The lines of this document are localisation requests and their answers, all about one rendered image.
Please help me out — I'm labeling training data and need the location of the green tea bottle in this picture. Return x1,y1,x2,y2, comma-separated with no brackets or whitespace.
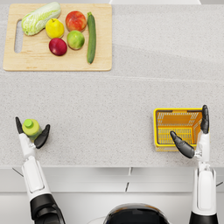
22,118,43,142

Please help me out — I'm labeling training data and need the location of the yellow slatted basket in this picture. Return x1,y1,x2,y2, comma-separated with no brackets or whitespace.
153,108,205,152

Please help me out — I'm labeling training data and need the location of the wooden cutting board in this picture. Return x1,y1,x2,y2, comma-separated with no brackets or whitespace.
3,3,113,73

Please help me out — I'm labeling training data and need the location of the dark round robot body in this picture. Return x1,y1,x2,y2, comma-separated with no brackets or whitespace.
102,203,172,224

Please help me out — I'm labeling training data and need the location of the dark red plum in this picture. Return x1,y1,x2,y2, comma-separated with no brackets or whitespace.
48,38,68,57

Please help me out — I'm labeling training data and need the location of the green apple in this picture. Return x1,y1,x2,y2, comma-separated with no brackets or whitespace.
66,30,86,51

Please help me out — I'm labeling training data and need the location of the yellow pear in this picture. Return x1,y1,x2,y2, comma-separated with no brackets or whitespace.
45,17,66,40

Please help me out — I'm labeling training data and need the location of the green cucumber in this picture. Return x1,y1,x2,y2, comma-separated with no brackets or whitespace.
86,11,97,65

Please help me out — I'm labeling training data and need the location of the napa cabbage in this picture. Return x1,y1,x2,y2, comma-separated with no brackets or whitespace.
20,1,62,37

